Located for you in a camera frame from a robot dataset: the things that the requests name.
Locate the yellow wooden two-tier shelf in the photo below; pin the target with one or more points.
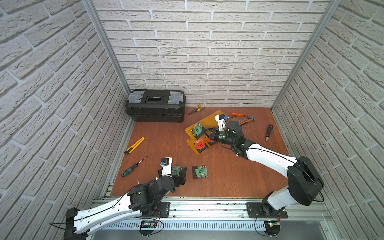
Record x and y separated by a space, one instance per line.
208 122

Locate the aluminium frame rail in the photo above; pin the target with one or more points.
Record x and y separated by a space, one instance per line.
236 209

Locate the green handled screwdriver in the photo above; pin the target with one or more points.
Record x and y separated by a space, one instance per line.
131 169

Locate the red tea bag large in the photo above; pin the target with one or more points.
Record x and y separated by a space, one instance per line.
200 145

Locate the controller board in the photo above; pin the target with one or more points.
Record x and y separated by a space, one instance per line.
148 227
272 229

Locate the right controller board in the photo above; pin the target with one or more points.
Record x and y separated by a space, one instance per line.
272 229

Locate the yellow black pliers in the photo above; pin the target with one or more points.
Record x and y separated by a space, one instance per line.
197 109

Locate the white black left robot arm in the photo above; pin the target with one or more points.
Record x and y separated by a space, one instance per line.
141 201

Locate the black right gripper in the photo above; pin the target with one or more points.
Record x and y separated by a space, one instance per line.
213 134

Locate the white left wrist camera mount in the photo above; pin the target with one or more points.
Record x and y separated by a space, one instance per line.
166 167

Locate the left controller board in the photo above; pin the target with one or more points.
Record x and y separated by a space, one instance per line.
148 227

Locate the black orange screwdriver handle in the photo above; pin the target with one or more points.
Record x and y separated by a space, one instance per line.
268 133

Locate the green tea bag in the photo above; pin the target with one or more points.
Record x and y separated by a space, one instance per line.
199 172
179 171
198 131

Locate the red tea bag small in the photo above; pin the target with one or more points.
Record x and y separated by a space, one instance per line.
209 141

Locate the yellow utility knife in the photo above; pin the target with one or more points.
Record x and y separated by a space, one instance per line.
134 146

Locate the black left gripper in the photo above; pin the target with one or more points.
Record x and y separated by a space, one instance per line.
173 173

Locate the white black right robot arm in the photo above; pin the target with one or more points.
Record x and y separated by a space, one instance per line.
304 181

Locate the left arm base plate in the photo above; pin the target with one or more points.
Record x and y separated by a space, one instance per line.
161 210

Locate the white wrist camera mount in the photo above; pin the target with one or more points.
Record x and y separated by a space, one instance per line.
166 167
221 120

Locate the orange black pliers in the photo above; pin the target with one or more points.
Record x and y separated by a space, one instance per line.
248 118

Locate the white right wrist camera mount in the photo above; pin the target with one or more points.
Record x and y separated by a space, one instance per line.
221 120

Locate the black plastic toolbox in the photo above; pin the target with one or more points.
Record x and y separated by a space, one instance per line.
165 106

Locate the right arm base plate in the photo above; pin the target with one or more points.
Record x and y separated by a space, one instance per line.
260 210

